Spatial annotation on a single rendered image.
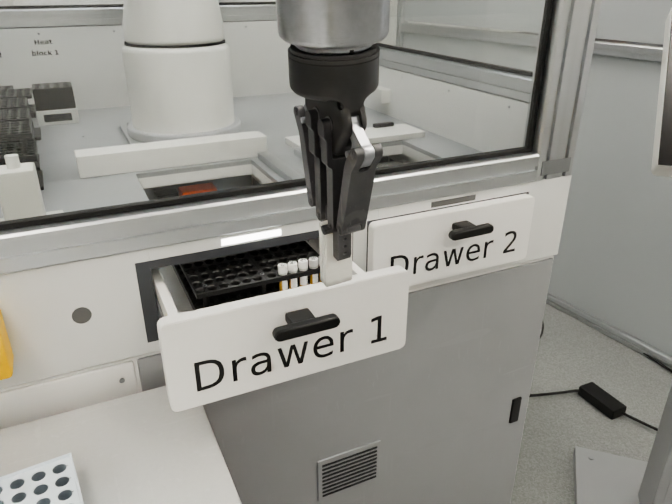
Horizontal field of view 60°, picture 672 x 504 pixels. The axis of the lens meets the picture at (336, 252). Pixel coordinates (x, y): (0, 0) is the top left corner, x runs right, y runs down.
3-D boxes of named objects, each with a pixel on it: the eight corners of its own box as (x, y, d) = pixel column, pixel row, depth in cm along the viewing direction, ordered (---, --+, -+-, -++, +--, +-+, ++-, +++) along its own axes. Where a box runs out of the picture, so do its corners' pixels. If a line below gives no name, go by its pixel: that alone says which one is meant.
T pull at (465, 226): (494, 233, 86) (495, 224, 85) (452, 242, 83) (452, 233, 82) (478, 224, 89) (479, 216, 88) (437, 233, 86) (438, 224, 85)
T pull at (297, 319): (341, 327, 63) (341, 316, 62) (275, 344, 60) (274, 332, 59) (327, 311, 66) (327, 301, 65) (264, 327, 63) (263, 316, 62)
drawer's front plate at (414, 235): (526, 258, 96) (536, 196, 92) (372, 295, 85) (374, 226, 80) (519, 254, 98) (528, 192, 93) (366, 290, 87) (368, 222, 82)
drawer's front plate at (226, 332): (405, 347, 73) (410, 269, 69) (172, 414, 62) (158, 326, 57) (398, 340, 75) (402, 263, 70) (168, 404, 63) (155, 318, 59)
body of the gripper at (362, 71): (401, 47, 45) (395, 157, 50) (350, 26, 52) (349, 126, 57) (313, 59, 42) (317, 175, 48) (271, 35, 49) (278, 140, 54)
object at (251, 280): (331, 270, 76) (331, 266, 76) (196, 299, 69) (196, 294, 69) (325, 264, 77) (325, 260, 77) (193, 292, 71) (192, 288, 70)
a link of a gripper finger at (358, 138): (351, 89, 49) (384, 106, 45) (352, 147, 52) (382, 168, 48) (326, 93, 48) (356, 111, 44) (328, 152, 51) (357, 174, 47)
